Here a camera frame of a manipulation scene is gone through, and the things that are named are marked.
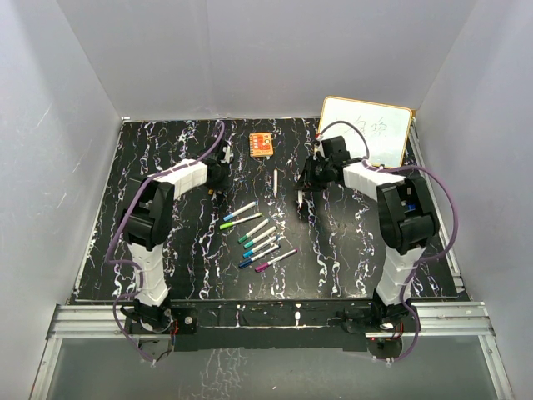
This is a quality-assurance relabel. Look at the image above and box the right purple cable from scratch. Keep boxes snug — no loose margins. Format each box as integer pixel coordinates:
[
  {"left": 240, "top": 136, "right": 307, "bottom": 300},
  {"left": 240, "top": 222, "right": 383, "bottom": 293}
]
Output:
[{"left": 316, "top": 120, "right": 461, "bottom": 363}]

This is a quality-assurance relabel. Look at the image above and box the light blue marker pen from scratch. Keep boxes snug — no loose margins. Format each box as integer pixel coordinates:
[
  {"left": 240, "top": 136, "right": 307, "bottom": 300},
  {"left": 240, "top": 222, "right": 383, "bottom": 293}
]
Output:
[{"left": 223, "top": 201, "right": 257, "bottom": 222}]

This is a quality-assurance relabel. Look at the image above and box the cyan marker pen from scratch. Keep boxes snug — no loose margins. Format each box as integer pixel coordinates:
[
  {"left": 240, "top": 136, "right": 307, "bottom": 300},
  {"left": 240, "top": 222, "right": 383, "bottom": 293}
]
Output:
[{"left": 242, "top": 235, "right": 278, "bottom": 258}]

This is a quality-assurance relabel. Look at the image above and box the black base frame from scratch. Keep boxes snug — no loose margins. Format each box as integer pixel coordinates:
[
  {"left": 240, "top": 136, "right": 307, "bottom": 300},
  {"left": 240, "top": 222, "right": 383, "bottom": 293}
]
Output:
[{"left": 113, "top": 299, "right": 421, "bottom": 358}]

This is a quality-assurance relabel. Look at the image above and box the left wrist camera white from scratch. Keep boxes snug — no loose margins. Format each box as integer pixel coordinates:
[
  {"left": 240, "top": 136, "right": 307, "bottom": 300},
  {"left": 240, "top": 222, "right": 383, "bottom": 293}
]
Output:
[{"left": 220, "top": 141, "right": 234, "bottom": 164}]

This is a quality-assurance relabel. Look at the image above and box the light green marker pen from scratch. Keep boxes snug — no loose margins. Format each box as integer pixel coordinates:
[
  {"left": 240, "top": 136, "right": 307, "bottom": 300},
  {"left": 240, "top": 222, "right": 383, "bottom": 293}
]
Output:
[{"left": 219, "top": 212, "right": 262, "bottom": 230}]

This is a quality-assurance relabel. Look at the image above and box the aluminium rail frame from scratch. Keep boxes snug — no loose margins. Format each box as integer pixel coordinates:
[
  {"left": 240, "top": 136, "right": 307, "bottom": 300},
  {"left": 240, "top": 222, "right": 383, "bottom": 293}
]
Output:
[{"left": 44, "top": 299, "right": 513, "bottom": 399}]

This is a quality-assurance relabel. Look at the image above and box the white board orange frame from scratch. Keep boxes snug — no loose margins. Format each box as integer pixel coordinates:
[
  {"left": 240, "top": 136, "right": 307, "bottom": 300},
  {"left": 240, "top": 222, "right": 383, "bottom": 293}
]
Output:
[{"left": 317, "top": 96, "right": 413, "bottom": 168}]

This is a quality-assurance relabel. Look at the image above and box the magenta marker pen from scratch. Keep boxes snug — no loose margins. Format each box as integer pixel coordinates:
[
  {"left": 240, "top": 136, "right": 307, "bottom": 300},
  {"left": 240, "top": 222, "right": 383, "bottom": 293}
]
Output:
[{"left": 255, "top": 248, "right": 298, "bottom": 273}]

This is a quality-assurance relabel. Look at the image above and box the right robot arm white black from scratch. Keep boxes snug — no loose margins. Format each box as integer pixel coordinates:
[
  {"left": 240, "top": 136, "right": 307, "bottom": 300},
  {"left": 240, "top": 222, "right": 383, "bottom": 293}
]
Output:
[{"left": 295, "top": 136, "right": 440, "bottom": 331}]

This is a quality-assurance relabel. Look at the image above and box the yellow marker pen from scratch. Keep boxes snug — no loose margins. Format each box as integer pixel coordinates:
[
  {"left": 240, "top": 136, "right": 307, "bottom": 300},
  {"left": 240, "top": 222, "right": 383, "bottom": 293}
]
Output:
[{"left": 272, "top": 168, "right": 278, "bottom": 198}]

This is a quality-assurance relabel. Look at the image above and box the teal marker pen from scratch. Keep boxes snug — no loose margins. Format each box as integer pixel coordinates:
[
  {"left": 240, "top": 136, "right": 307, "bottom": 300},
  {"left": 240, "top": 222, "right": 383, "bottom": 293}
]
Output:
[{"left": 243, "top": 226, "right": 276, "bottom": 249}]

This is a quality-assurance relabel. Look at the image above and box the dark blue marker pen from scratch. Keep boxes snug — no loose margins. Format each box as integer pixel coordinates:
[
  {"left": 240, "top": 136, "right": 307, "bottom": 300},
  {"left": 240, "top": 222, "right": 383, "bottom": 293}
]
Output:
[{"left": 238, "top": 244, "right": 280, "bottom": 269}]

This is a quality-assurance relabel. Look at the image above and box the dark green marker pen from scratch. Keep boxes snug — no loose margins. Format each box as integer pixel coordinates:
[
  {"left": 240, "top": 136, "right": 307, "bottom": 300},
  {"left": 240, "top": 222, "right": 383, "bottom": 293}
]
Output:
[{"left": 238, "top": 218, "right": 269, "bottom": 244}]

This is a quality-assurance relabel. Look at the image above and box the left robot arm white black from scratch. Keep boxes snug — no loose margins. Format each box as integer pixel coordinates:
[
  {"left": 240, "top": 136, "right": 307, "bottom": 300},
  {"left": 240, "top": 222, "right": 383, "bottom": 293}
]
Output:
[{"left": 118, "top": 140, "right": 233, "bottom": 333}]

